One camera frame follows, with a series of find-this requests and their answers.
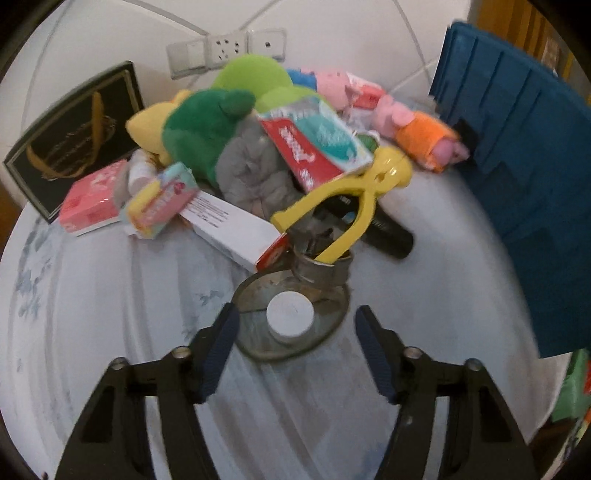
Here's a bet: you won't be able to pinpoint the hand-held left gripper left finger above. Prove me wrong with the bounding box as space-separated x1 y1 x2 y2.
54 302 241 480

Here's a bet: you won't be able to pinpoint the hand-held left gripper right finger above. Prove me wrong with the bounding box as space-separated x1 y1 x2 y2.
355 305 539 480

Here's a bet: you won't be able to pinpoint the white round bottle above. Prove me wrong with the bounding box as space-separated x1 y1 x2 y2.
266 292 315 345

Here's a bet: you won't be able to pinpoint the blue plastic container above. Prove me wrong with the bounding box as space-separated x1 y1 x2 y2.
429 21 591 358

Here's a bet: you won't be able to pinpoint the metal cup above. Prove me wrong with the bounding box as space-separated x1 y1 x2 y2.
290 233 354 288

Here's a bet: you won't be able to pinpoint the black cylinder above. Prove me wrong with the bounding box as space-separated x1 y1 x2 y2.
318 196 415 260

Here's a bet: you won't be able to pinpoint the white and red box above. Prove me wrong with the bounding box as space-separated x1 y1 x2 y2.
179 191 291 273

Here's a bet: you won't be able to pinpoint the pastel snack packet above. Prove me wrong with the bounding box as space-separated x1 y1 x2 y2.
119 161 200 240

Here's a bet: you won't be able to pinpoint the yellow plastic tongs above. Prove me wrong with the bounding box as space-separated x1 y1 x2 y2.
270 144 413 268

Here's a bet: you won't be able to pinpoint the grey plush toy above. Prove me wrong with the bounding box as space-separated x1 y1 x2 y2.
216 122 305 227

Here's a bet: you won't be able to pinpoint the small white bottle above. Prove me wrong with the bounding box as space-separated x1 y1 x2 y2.
127 150 158 197

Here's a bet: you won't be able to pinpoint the pink tissue packet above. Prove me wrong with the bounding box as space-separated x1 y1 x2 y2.
59 159 134 237

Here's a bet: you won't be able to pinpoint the green packaging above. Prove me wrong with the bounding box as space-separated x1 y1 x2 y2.
551 348 591 423

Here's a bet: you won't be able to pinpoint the green frog plush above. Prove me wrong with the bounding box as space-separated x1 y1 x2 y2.
161 89 257 185

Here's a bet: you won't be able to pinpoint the red and green toothpaste box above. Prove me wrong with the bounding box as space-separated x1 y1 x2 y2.
256 98 376 193

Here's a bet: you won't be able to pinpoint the pink pig plush orange dress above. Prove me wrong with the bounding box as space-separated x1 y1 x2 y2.
372 95 469 174

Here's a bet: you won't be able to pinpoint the yellow plush toy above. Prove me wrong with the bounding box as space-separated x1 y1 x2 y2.
126 90 192 166

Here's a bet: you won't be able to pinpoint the black box gold print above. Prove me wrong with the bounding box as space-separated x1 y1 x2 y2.
4 60 146 224

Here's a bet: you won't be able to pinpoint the round green plush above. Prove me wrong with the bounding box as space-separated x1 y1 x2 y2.
211 54 324 112

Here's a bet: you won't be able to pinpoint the blue plush piece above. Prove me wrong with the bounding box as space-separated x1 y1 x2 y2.
285 68 319 92

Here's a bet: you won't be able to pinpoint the white cable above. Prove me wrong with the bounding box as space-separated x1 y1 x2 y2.
388 0 444 95

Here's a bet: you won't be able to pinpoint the wall switch and socket panel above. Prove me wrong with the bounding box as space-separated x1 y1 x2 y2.
166 28 287 78

